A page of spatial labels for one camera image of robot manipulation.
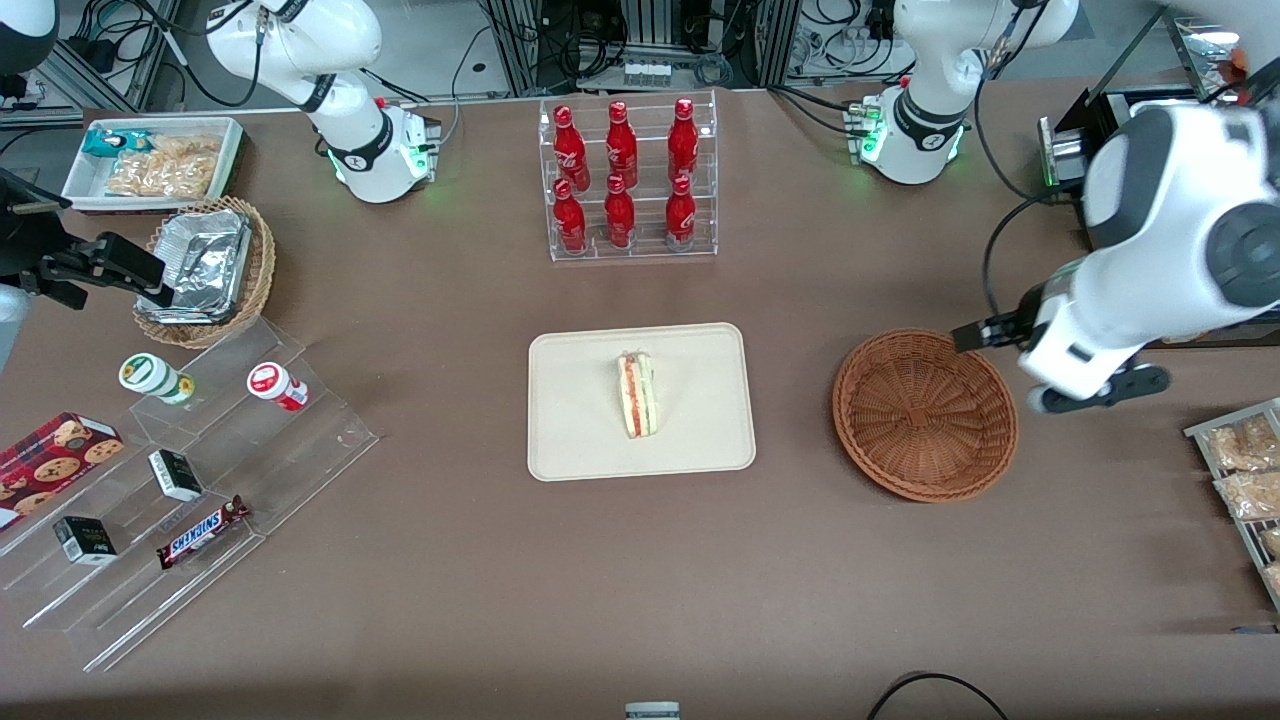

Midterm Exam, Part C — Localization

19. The metal wire display rack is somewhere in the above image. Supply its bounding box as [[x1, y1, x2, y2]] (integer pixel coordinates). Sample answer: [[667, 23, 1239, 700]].
[[1185, 398, 1280, 611]]

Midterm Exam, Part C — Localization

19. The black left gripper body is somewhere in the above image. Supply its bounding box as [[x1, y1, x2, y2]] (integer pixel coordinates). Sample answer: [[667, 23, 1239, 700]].
[[1018, 283, 1049, 349]]

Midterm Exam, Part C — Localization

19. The clear acrylic stepped shelf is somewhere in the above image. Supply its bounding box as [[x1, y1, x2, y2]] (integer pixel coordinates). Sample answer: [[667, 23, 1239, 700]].
[[0, 318, 379, 673]]

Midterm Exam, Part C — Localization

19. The small black carton box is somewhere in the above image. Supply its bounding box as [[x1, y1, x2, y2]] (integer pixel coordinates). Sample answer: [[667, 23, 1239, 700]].
[[52, 516, 119, 567], [148, 449, 205, 503]]

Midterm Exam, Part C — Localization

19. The red lidded snack cup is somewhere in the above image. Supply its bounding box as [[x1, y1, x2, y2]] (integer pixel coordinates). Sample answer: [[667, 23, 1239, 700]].
[[247, 362, 310, 413]]

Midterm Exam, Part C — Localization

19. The cream rectangular tray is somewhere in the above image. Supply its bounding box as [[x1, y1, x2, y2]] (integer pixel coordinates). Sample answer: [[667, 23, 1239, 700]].
[[527, 322, 758, 483]]

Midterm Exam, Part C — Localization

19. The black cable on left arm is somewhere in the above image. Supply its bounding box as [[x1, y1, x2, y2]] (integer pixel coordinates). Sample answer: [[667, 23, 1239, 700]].
[[975, 40, 1091, 323]]

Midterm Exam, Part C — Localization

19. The brown Snickers chocolate bar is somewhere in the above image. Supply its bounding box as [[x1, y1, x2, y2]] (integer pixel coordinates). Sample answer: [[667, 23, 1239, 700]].
[[157, 495, 251, 571]]

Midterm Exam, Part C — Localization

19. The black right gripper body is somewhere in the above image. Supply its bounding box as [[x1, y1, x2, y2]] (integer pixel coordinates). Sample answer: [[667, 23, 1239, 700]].
[[0, 215, 61, 286]]

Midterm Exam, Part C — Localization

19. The teal snack packet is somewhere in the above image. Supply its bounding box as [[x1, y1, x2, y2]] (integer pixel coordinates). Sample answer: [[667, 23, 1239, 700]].
[[82, 128, 151, 159]]

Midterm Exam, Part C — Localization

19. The brown round wicker basket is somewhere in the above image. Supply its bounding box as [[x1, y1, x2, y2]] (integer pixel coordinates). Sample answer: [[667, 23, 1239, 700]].
[[832, 329, 1020, 503]]

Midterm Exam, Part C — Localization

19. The red cola bottle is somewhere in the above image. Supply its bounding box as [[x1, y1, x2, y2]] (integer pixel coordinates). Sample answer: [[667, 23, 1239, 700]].
[[605, 100, 639, 191], [665, 175, 697, 251], [553, 104, 591, 193], [553, 178, 589, 254], [668, 97, 699, 183], [604, 174, 637, 249]]

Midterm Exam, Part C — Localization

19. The light tan wicker basket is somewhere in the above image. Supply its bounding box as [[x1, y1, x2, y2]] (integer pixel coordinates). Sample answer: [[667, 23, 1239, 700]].
[[133, 196, 277, 350]]

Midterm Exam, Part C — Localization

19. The clear bag of chips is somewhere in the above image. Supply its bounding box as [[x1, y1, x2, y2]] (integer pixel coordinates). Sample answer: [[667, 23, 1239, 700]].
[[105, 155, 213, 199], [150, 135, 223, 171]]

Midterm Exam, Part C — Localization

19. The triangle sandwich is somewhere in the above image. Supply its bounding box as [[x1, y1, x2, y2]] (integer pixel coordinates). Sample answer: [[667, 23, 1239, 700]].
[[617, 350, 658, 439]]

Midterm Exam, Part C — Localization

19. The clear acrylic bottle rack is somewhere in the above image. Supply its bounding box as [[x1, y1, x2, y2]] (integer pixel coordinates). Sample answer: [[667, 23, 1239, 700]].
[[538, 88, 719, 263]]

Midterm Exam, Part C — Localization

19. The green sunflower snack cup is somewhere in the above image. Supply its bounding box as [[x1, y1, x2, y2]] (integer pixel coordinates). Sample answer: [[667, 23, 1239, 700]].
[[118, 352, 196, 406]]

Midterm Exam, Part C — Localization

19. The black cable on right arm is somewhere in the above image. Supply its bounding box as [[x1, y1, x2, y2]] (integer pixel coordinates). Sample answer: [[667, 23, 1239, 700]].
[[165, 0, 266, 109]]

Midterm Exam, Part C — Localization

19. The red tartan cookie box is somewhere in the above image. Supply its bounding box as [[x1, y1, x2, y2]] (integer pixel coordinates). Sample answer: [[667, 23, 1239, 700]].
[[0, 412, 126, 531]]

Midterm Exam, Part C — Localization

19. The white rectangular bin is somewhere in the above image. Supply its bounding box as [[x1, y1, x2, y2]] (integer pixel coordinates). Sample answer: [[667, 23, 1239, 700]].
[[60, 116, 246, 213]]

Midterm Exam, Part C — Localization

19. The clear bag of fried snacks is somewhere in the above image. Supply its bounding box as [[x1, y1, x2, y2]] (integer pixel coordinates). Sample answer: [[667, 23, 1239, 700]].
[[1215, 472, 1280, 521], [1205, 418, 1280, 473]]

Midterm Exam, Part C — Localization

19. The aluminium frame equipment rack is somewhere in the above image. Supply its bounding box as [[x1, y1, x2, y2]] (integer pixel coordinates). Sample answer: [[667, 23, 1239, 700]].
[[480, 0, 801, 96]]

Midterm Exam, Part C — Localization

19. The black floor cable loop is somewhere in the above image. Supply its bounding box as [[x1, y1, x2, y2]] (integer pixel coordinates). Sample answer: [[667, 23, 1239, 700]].
[[865, 672, 1011, 720]]

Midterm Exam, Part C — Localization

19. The crumpled aluminium foil tray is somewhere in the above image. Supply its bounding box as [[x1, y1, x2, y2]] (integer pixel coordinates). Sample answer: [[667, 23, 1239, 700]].
[[137, 208, 253, 326]]

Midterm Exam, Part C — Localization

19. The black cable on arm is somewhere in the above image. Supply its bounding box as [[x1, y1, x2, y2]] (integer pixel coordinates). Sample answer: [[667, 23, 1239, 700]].
[[165, 0, 266, 109], [975, 40, 1091, 323]]

